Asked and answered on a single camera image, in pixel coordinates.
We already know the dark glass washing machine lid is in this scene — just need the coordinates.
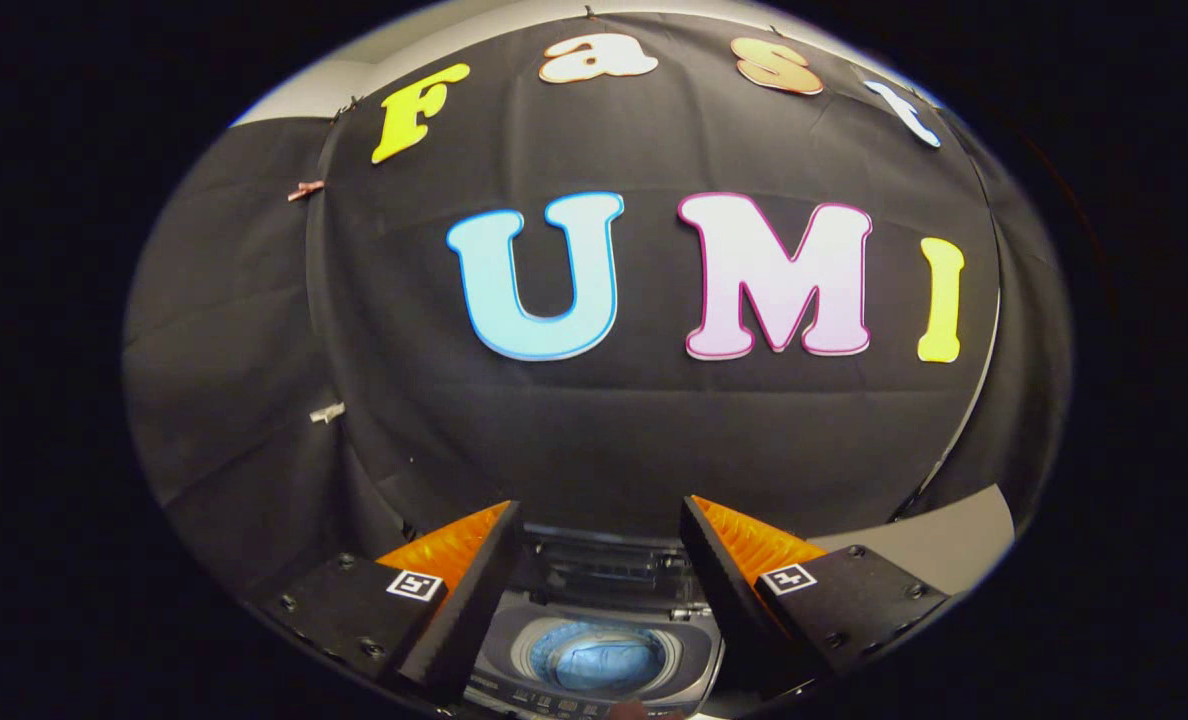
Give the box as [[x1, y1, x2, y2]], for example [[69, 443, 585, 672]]
[[520, 522, 707, 613]]

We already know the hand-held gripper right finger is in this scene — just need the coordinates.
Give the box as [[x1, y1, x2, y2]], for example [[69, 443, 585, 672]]
[[679, 494, 952, 701]]

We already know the light blue shirt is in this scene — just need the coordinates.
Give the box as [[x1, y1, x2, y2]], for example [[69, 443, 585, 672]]
[[534, 624, 667, 693]]

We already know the grey washing machine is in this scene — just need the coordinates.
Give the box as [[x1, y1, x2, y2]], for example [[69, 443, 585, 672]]
[[462, 522, 727, 720]]

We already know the grey cabinet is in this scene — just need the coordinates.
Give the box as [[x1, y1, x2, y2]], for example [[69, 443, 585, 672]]
[[810, 483, 1016, 603]]

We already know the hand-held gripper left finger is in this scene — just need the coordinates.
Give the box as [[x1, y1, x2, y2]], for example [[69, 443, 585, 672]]
[[257, 500, 523, 705]]

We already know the black backdrop cloth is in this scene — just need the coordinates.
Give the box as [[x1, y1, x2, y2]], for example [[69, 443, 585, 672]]
[[122, 10, 1072, 601]]

